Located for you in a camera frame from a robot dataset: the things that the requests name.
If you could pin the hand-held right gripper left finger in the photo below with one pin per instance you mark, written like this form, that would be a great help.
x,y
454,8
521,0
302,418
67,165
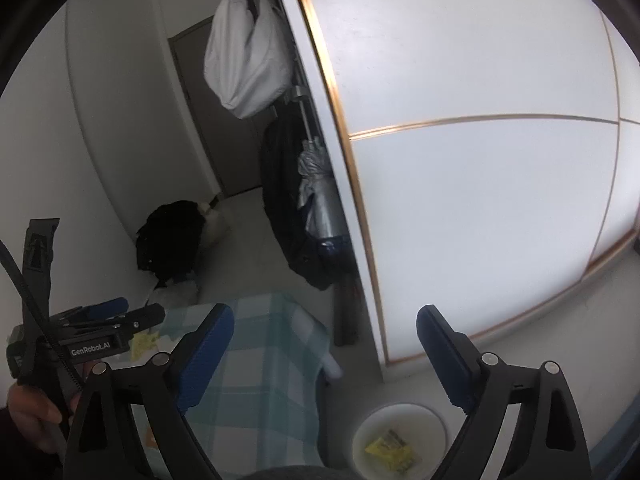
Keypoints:
x,y
210,355

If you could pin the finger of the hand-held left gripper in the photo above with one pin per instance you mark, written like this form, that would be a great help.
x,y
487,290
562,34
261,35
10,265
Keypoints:
x,y
147,314
110,305

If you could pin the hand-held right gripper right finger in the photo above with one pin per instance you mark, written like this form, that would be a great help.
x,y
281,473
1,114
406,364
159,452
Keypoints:
x,y
450,355

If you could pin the white round bin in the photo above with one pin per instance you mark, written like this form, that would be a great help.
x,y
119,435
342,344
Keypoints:
x,y
427,435

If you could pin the person's left forearm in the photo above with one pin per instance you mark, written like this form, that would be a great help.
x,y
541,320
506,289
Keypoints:
x,y
15,450

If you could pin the person's left hand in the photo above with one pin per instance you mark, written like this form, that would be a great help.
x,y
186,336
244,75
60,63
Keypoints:
x,y
32,410

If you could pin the yellow printed packet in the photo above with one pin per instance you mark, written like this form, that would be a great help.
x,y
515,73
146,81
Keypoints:
x,y
142,342

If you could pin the white plastic bag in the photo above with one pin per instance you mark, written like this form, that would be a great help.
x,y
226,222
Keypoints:
x,y
177,292

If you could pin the teal checked tablecloth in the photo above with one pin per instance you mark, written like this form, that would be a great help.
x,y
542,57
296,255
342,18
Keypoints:
x,y
260,360

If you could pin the black backpack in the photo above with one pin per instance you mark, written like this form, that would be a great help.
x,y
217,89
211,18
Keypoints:
x,y
170,240

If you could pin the white tote bag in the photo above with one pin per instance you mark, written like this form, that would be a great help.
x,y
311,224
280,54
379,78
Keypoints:
x,y
216,225

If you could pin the crumpled yellow wrapper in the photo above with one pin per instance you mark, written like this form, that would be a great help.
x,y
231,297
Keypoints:
x,y
385,447

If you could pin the blue plastic bag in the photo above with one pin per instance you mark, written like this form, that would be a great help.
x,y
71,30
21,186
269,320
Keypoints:
x,y
332,252

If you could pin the large black hanging bag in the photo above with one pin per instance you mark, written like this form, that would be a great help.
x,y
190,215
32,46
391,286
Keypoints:
x,y
285,210

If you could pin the white gold-trimmed wardrobe door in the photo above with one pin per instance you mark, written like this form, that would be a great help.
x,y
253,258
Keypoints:
x,y
475,185

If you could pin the silver folded umbrella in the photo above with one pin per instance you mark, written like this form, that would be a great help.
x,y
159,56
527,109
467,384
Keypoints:
x,y
320,200

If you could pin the grey room door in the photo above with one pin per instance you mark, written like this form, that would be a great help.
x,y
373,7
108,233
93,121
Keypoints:
x,y
210,110

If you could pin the white hanging cloth bag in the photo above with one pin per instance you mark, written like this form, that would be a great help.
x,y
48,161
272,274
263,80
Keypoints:
x,y
245,60

